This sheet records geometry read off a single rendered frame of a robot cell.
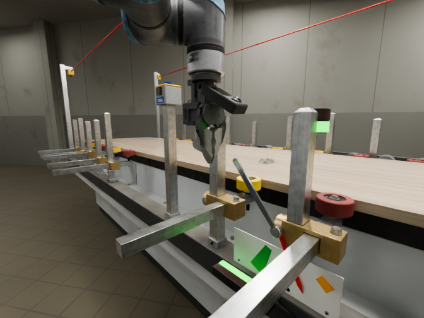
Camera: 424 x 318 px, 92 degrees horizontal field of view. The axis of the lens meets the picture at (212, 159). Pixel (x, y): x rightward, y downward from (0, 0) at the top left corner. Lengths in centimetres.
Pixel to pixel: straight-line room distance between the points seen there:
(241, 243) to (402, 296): 40
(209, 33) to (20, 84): 688
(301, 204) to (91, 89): 554
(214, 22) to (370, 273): 73
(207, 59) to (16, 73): 697
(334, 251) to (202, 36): 50
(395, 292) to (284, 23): 442
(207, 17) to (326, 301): 62
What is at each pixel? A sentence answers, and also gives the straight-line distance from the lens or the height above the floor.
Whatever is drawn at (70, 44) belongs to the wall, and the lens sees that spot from 624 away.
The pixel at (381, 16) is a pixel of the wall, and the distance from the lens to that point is 513.
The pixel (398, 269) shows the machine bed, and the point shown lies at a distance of 71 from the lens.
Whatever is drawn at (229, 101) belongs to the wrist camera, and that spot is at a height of 113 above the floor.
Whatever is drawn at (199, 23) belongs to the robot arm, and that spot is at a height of 129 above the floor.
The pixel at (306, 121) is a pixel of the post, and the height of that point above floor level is 108.
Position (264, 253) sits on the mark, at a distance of 56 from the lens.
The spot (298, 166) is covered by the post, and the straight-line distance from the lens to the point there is 45.
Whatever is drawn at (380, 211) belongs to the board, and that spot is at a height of 88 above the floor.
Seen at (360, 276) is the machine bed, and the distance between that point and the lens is 75.
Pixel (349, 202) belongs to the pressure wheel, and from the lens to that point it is 56.
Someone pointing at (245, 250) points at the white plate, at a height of 75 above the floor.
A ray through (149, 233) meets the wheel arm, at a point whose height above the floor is 86.
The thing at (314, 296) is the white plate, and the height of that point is 73.
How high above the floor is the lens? 108
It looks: 10 degrees down
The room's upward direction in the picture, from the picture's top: straight up
